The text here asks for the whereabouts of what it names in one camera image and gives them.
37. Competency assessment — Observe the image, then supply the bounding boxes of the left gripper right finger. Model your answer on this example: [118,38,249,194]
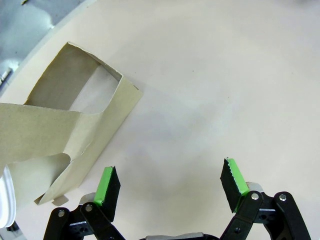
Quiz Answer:
[219,157,312,240]

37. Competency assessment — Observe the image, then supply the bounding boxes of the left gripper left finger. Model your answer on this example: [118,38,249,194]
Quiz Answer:
[43,164,126,240]

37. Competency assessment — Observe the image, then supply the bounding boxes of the brown cardboard cup carrier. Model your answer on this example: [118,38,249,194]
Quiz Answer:
[0,41,144,206]

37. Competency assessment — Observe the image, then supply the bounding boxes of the paper cup with white lid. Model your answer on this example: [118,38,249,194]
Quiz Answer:
[0,166,17,228]

